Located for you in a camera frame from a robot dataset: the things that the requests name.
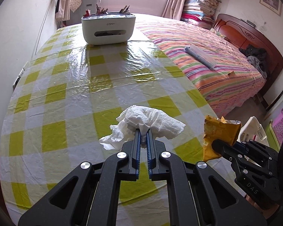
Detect white appliance with dotted cloth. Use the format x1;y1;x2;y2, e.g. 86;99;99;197
69;0;102;26

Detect grey garment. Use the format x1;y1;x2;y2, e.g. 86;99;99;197
247;55;268;78

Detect framed wall picture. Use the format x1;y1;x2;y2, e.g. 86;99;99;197
259;0;282;17

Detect white tissue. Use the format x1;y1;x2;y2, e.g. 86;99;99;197
99;105;186;151

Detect yellow foil wrapper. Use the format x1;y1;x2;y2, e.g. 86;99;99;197
203;115;241;162

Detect green plastic basket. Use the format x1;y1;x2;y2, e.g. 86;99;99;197
265;120;281;151

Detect bed with striped sheet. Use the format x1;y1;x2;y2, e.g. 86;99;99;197
134;13;267;117

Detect white wall socket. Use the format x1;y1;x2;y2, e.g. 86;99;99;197
13;68;24;90

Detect white plastic bin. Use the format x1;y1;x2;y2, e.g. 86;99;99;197
238;116;267;146

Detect hanging white robe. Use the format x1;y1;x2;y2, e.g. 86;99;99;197
55;0;72;21

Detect white desktop organizer box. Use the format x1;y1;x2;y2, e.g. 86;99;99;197
81;5;136;47

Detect pink plastic basket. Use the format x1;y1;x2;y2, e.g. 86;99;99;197
272;108;283;146

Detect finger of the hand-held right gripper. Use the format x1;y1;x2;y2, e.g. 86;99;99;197
237;140;277;160
211;139;247;177

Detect grey remote on bed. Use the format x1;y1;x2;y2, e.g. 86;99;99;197
184;45;217;70

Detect wooden headboard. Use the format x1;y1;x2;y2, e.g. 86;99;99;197
213;14;283;104

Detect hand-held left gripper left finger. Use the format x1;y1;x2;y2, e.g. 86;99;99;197
18;129;142;226

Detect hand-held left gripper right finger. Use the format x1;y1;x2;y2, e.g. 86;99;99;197
146;129;267;226

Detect pink curtain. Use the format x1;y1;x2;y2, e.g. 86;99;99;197
161;0;191;20

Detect stack of folded quilts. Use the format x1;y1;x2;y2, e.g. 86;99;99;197
180;0;220;30

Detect yellow patterned packet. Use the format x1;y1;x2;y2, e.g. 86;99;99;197
210;28;227;39

